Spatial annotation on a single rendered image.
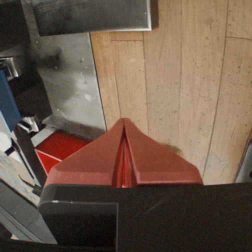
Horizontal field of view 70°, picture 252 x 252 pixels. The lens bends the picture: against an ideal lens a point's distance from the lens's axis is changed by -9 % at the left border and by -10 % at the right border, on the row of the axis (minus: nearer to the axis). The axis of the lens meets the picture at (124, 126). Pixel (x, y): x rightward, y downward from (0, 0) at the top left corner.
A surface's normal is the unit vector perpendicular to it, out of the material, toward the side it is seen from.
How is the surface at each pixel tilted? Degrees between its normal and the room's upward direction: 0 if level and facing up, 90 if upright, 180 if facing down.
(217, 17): 0
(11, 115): 120
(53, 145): 90
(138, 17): 0
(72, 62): 0
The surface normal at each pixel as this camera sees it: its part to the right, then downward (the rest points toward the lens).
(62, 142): -0.10, -0.82
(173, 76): -0.49, 0.54
